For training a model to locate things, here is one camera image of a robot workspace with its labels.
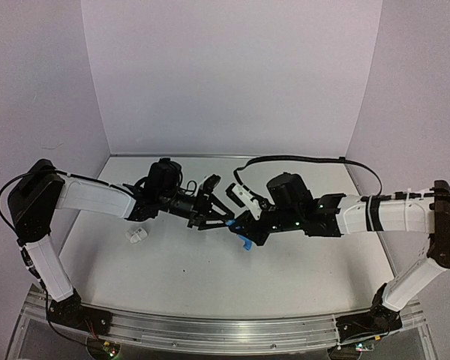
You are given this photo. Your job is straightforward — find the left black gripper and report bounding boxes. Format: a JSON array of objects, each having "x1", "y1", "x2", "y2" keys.
[{"x1": 159, "y1": 187, "x2": 238, "y2": 230}]

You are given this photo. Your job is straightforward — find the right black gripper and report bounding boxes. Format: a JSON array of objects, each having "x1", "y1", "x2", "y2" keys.
[{"x1": 228, "y1": 199, "x2": 301, "y2": 248}]

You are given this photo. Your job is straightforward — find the blue water faucet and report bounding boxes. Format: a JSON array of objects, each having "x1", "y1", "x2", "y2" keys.
[{"x1": 226, "y1": 219, "x2": 253, "y2": 251}]

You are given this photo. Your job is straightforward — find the white plastic pipe fitting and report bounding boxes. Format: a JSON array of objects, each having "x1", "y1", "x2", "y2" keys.
[{"x1": 125, "y1": 226, "x2": 149, "y2": 244}]

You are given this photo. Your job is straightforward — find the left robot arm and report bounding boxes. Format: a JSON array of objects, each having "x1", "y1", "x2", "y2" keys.
[{"x1": 7, "y1": 157, "x2": 234, "y2": 328}]

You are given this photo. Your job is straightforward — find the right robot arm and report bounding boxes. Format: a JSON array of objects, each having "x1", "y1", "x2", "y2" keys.
[{"x1": 226, "y1": 172, "x2": 450, "y2": 339}]

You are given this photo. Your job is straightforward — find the right circuit board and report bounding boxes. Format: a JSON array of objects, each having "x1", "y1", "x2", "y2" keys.
[{"x1": 350, "y1": 340, "x2": 375, "y2": 353}]

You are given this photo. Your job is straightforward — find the circuit board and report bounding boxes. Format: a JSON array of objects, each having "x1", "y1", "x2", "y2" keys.
[
  {"x1": 350, "y1": 340, "x2": 375, "y2": 353},
  {"x1": 86, "y1": 338, "x2": 121, "y2": 359}
]

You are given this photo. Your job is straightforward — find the left circuit board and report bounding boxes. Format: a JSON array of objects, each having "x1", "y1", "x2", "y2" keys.
[{"x1": 86, "y1": 338, "x2": 121, "y2": 359}]

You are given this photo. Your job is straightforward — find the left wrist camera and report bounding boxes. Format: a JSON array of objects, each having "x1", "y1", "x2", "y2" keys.
[{"x1": 198, "y1": 174, "x2": 221, "y2": 195}]

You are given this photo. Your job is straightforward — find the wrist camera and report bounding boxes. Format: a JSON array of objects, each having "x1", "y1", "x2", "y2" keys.
[
  {"x1": 198, "y1": 174, "x2": 221, "y2": 195},
  {"x1": 226, "y1": 183, "x2": 262, "y2": 221}
]

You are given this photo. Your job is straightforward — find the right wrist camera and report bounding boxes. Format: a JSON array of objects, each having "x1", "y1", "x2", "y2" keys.
[{"x1": 226, "y1": 183, "x2": 262, "y2": 221}]

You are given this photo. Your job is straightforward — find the right black camera cable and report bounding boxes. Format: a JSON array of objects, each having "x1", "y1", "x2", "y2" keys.
[{"x1": 232, "y1": 155, "x2": 383, "y2": 196}]

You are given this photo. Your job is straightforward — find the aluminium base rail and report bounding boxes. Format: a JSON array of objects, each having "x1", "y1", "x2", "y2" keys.
[{"x1": 22, "y1": 284, "x2": 425, "y2": 348}]

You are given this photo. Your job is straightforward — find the left black base cable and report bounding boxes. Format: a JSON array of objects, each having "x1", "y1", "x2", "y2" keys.
[{"x1": 43, "y1": 295, "x2": 98, "y2": 346}]

